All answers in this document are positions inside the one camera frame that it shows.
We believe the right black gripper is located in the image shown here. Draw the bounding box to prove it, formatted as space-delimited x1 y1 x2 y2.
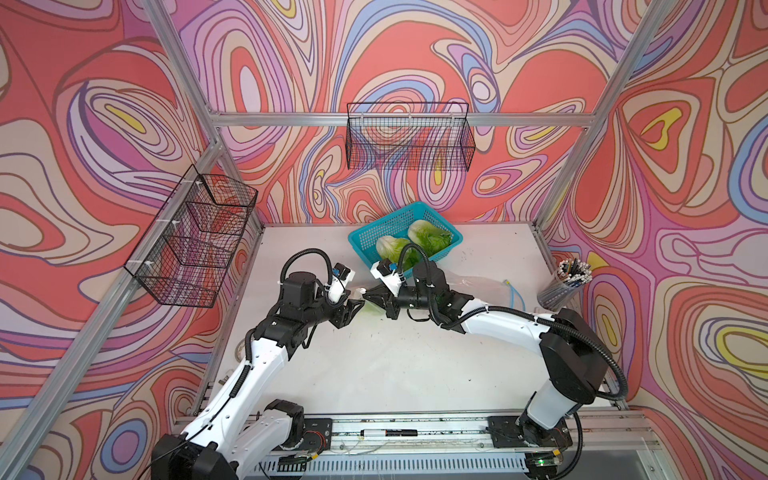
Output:
362 284 435 321

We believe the green chinese cabbage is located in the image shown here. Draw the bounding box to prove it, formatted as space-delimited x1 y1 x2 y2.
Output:
375 235 422 271
408 219 452 256

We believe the clear blue zip-top bag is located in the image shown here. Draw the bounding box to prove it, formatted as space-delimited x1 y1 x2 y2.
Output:
445 271 527 311

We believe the small perforated bag with cabbage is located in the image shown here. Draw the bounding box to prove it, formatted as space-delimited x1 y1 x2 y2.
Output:
348 287 385 318

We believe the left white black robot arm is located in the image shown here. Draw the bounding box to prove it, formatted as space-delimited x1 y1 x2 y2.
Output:
139 248 364 479

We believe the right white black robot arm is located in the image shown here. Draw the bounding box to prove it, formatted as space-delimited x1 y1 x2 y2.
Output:
363 243 629 447

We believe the teal plastic basket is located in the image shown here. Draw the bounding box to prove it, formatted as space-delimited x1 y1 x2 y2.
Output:
348 202 463 267

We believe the cup of pens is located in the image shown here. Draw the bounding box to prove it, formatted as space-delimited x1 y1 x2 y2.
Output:
537 258 593 311

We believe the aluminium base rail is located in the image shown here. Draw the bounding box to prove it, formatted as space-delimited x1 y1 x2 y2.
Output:
149 410 661 480

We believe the back black wire basket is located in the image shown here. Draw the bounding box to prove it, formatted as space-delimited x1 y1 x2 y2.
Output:
345 100 476 172

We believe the black wire basket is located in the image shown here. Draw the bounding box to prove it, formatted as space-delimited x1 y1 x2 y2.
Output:
345 100 476 172
123 166 258 308

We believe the left black wire basket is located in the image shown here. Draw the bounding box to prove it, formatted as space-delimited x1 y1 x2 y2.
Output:
123 166 258 308

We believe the aluminium frame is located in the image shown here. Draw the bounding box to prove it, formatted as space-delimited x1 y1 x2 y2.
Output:
0 0 667 480

